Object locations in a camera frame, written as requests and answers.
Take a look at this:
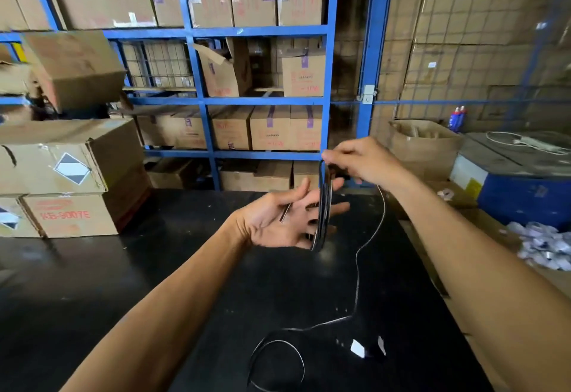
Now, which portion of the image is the person's left forearm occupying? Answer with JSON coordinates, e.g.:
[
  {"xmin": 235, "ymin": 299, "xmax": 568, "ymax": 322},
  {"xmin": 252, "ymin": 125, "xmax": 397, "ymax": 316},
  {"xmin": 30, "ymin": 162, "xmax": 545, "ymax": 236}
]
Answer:
[{"xmin": 60, "ymin": 217, "xmax": 253, "ymax": 392}]

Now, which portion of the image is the torn open-flap cardboard box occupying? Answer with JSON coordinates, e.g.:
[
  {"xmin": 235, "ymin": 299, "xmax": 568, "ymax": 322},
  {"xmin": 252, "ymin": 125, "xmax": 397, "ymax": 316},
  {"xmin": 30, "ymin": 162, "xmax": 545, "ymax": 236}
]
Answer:
[{"xmin": 192, "ymin": 38, "xmax": 254, "ymax": 98}]

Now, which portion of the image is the cardboard box holding paper strips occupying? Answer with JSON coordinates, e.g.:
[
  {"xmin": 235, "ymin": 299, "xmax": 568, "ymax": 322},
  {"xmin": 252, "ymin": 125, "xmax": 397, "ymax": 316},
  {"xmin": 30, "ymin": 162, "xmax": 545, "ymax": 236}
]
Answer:
[{"xmin": 504, "ymin": 222, "xmax": 571, "ymax": 299}]

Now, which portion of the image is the person's right forearm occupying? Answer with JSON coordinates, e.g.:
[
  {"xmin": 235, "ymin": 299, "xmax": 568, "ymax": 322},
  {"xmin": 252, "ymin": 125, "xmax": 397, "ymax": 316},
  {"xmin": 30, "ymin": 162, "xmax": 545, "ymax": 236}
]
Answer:
[{"xmin": 385, "ymin": 171, "xmax": 571, "ymax": 392}]

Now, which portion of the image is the cardboard box diamond sticker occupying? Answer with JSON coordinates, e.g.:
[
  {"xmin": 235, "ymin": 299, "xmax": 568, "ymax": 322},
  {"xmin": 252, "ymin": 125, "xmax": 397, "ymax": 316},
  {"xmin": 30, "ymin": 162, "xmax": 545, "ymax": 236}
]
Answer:
[
  {"xmin": 4, "ymin": 118, "xmax": 146, "ymax": 196},
  {"xmin": 0, "ymin": 197, "xmax": 43, "ymax": 239}
]

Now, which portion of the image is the pile of white tape rolls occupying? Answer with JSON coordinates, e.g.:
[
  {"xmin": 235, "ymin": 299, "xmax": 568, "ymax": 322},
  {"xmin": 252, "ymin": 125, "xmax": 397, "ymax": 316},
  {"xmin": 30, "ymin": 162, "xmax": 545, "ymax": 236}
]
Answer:
[{"xmin": 506, "ymin": 221, "xmax": 571, "ymax": 272}]

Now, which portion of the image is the white power strip cable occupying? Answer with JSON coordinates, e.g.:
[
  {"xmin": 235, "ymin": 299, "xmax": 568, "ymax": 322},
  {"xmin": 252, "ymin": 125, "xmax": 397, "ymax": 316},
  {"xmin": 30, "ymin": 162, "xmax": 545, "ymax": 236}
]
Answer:
[{"xmin": 485, "ymin": 130, "xmax": 571, "ymax": 156}]

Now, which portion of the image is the stack of large cardboard boxes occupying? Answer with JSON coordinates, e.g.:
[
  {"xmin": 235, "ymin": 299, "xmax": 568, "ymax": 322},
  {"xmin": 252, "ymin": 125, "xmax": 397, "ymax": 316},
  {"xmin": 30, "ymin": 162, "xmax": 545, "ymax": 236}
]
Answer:
[{"xmin": 370, "ymin": 0, "xmax": 571, "ymax": 134}]

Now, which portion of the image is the black cable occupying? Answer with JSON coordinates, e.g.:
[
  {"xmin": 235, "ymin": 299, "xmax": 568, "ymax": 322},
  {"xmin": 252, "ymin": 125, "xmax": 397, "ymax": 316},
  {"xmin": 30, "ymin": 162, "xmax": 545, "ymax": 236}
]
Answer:
[{"xmin": 246, "ymin": 159, "xmax": 387, "ymax": 392}]

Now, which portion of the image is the person's right hand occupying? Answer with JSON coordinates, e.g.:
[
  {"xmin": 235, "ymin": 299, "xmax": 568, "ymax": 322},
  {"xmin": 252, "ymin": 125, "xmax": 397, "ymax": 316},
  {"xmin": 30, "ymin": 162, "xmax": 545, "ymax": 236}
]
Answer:
[{"xmin": 321, "ymin": 136, "xmax": 412, "ymax": 192}]

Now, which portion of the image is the black strap with white tags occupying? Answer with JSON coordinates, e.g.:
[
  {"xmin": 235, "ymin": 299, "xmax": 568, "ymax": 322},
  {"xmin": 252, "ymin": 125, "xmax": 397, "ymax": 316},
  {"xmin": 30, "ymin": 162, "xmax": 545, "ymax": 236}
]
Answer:
[{"xmin": 350, "ymin": 335, "xmax": 387, "ymax": 359}]

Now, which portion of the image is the blue metal shelf rack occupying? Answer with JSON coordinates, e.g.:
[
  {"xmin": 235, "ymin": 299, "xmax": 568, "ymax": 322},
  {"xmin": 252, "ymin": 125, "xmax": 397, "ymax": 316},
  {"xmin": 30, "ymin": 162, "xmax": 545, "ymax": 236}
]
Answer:
[{"xmin": 0, "ymin": 0, "xmax": 342, "ymax": 192}]

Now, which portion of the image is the person's left hand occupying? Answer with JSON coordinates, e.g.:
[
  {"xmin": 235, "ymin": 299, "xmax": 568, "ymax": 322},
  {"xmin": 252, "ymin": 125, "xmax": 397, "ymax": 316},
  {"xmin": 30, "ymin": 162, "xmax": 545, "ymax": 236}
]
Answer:
[{"xmin": 231, "ymin": 177, "xmax": 352, "ymax": 250}]

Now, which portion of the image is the blue wire mesh partition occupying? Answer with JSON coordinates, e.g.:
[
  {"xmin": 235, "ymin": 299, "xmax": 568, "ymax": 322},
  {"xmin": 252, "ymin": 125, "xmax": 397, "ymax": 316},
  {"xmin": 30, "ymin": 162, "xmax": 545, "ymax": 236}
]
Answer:
[{"xmin": 354, "ymin": 0, "xmax": 571, "ymax": 185}]

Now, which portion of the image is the blue and white cabinet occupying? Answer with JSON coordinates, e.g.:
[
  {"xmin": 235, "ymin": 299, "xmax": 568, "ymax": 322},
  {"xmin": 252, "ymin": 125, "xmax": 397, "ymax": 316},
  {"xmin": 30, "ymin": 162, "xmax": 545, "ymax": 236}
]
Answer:
[{"xmin": 449, "ymin": 131, "xmax": 571, "ymax": 232}]

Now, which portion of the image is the cardboard box red print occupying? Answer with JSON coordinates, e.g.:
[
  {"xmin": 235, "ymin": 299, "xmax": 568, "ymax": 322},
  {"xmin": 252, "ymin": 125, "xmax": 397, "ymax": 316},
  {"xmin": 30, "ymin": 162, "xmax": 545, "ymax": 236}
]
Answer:
[
  {"xmin": 0, "ymin": 121, "xmax": 18, "ymax": 196},
  {"xmin": 22, "ymin": 168, "xmax": 150, "ymax": 239}
]

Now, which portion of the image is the tall open cardboard box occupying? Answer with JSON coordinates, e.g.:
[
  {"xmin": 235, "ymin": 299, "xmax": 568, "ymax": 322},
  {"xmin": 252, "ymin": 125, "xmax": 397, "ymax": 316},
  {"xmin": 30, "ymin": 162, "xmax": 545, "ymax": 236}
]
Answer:
[{"xmin": 387, "ymin": 119, "xmax": 465, "ymax": 183}]

